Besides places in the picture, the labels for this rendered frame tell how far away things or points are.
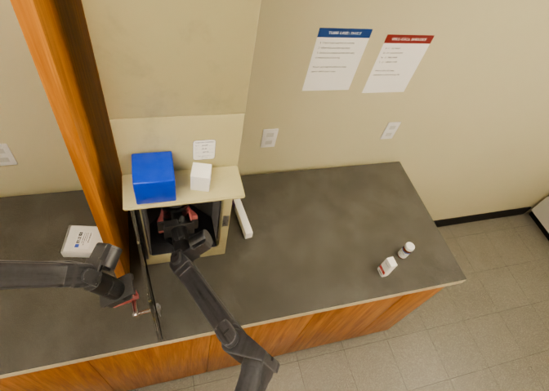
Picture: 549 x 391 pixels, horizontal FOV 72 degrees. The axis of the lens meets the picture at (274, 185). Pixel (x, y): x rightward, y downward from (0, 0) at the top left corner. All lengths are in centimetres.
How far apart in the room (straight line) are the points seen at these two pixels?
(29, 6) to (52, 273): 55
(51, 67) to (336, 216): 136
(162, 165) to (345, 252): 99
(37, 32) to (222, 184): 57
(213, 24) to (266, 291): 105
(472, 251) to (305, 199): 189
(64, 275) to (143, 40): 55
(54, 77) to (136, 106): 21
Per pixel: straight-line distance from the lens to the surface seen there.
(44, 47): 74
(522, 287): 348
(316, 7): 138
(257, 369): 90
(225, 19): 81
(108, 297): 115
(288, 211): 174
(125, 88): 89
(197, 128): 98
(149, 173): 97
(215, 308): 104
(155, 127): 97
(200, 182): 102
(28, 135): 164
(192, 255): 126
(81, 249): 161
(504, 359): 311
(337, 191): 189
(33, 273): 96
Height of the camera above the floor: 236
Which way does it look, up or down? 51 degrees down
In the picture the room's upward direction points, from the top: 16 degrees clockwise
